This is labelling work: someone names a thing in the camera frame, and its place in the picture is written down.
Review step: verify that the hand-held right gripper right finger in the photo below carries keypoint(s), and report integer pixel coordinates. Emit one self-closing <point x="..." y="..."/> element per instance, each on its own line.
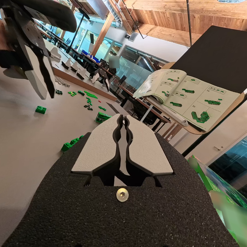
<point x="148" y="152"/>

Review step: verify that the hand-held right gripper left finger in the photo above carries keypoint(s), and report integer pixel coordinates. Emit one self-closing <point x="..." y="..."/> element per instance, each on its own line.
<point x="98" y="146"/>

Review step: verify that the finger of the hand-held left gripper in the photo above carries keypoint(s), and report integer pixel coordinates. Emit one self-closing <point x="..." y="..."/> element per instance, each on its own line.
<point x="51" y="77"/>
<point x="35" y="81"/>

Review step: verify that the small green square brick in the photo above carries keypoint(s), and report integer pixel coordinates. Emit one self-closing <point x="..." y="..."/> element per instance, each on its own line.
<point x="40" y="110"/>

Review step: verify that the brown standing desk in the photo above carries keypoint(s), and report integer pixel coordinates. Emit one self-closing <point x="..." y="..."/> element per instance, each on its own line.
<point x="162" y="117"/>

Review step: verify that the person's left hand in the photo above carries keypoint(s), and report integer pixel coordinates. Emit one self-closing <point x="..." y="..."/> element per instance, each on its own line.
<point x="4" y="36"/>

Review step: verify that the grey brick pieces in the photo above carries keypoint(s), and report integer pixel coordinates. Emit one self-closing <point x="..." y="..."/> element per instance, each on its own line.
<point x="60" y="81"/>

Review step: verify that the white fin-shaped stand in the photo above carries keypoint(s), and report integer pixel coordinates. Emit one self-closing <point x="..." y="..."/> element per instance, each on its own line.
<point x="74" y="66"/>
<point x="56" y="53"/>
<point x="66" y="62"/>
<point x="82" y="73"/>

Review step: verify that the large curved green brick assembly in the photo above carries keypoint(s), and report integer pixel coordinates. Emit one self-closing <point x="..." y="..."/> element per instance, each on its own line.
<point x="70" y="143"/>

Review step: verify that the white table with wooden edge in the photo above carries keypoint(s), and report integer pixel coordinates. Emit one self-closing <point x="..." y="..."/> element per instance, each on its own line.
<point x="86" y="86"/>

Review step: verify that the cluster of loose green pieces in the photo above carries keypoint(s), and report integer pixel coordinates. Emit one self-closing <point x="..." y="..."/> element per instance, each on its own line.
<point x="90" y="95"/>

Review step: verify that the white stand ledge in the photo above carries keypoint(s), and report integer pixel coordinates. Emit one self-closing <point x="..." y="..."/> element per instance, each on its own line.
<point x="173" y="115"/>

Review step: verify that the row of blue bins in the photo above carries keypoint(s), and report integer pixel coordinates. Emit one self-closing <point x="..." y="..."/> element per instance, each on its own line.
<point x="92" y="57"/>

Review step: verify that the black and white gripper device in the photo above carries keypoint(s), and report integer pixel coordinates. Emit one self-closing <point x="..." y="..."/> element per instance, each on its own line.
<point x="101" y="75"/>

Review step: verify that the black round-top stand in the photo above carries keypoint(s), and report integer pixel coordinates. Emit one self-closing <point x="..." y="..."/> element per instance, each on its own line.
<point x="84" y="13"/>

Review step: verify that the green cardboard box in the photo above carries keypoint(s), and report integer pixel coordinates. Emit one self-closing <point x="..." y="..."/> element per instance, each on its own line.
<point x="204" y="179"/>

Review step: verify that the open instruction booklet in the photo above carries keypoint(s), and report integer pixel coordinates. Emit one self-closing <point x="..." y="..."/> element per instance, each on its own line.
<point x="193" y="96"/>

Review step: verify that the black backing board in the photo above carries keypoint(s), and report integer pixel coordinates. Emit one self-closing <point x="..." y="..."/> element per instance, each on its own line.
<point x="216" y="57"/>

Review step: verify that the black hanging rod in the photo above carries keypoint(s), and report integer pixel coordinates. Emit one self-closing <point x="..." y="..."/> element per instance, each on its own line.
<point x="189" y="23"/>

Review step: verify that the wooden support post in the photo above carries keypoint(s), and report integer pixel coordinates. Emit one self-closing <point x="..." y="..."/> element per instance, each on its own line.
<point x="102" y="33"/>

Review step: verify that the silver ventilation duct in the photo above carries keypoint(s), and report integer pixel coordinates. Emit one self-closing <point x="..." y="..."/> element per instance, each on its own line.
<point x="113" y="13"/>

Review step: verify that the wall vent grille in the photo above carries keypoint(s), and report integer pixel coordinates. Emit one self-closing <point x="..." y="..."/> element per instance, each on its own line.
<point x="133" y="37"/>

